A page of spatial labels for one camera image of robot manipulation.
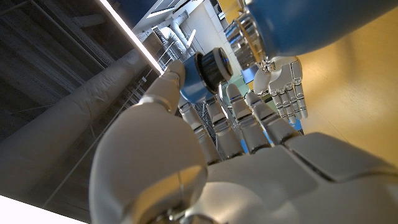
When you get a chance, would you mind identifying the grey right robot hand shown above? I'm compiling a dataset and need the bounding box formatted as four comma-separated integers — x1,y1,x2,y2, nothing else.
252,55,309,125

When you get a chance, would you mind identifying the blue bottle cap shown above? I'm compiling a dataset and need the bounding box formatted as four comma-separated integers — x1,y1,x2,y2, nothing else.
179,47,234,105

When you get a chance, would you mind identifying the insulated duct pipe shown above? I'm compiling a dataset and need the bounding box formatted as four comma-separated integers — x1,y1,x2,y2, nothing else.
0,47,147,200

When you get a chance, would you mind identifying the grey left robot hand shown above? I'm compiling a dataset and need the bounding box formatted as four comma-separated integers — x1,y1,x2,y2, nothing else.
88,59,398,224

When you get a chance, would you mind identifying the blue metal bottle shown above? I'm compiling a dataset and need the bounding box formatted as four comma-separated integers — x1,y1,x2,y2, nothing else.
223,0,398,71

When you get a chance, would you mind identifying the narrow ceiling light strip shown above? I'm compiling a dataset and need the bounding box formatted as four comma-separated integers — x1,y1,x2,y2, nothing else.
98,0,165,76

